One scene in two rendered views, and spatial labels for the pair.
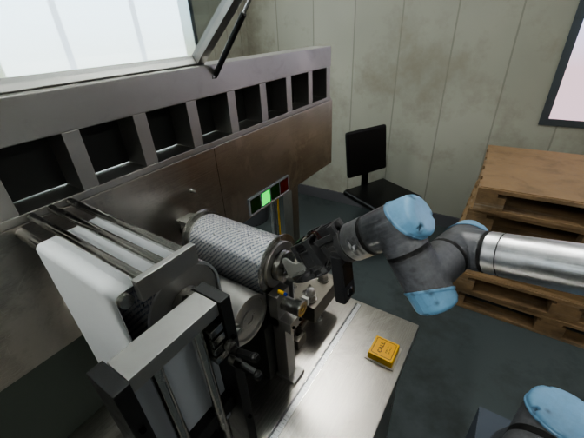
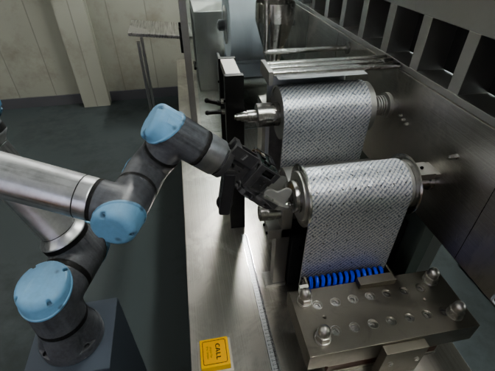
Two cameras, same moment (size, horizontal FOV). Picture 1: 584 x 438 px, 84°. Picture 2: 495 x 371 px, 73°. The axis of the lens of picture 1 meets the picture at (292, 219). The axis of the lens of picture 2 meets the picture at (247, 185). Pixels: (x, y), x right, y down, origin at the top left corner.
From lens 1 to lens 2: 1.05 m
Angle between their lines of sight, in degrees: 99
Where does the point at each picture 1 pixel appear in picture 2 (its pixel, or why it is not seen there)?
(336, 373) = (241, 305)
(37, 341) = not seen: hidden behind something
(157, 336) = (229, 64)
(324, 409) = (229, 276)
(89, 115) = (443, 9)
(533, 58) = not seen: outside the picture
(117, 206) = (410, 97)
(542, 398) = (58, 280)
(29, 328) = not seen: hidden behind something
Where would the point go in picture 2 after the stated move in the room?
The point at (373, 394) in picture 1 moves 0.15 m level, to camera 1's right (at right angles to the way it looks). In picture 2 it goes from (202, 310) to (156, 348)
